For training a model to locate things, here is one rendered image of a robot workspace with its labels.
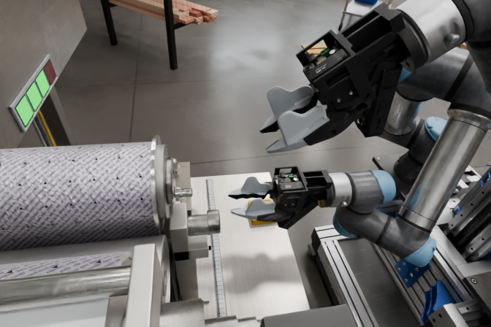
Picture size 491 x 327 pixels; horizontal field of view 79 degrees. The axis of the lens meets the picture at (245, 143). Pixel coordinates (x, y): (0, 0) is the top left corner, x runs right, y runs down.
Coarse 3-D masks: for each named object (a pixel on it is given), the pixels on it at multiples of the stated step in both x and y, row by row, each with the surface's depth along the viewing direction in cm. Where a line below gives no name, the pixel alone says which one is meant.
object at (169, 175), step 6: (168, 162) 45; (168, 168) 44; (174, 168) 49; (168, 174) 44; (174, 174) 49; (168, 180) 43; (174, 180) 48; (168, 186) 43; (174, 186) 47; (168, 192) 44; (168, 198) 44; (174, 198) 46
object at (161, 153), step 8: (160, 152) 44; (160, 160) 42; (160, 168) 42; (160, 176) 41; (160, 184) 41; (160, 192) 41; (160, 200) 42; (160, 208) 42; (168, 208) 46; (160, 216) 44; (168, 216) 46
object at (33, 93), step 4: (32, 84) 71; (32, 88) 71; (36, 88) 73; (28, 92) 69; (32, 92) 71; (36, 92) 73; (28, 96) 69; (32, 96) 71; (36, 96) 73; (40, 96) 75; (32, 100) 71; (36, 100) 73; (40, 100) 75; (32, 104) 71; (36, 104) 72; (36, 108) 72
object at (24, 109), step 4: (24, 96) 68; (24, 100) 67; (20, 104) 66; (24, 104) 67; (28, 104) 69; (16, 108) 64; (20, 108) 66; (24, 108) 67; (28, 108) 69; (20, 112) 66; (24, 112) 67; (28, 112) 69; (32, 112) 71; (20, 116) 66; (24, 116) 67; (28, 116) 69; (24, 120) 67; (28, 120) 69
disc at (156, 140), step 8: (152, 144) 42; (160, 144) 49; (152, 152) 41; (152, 160) 40; (152, 168) 40; (152, 176) 40; (152, 184) 39; (152, 192) 39; (152, 200) 40; (160, 224) 43
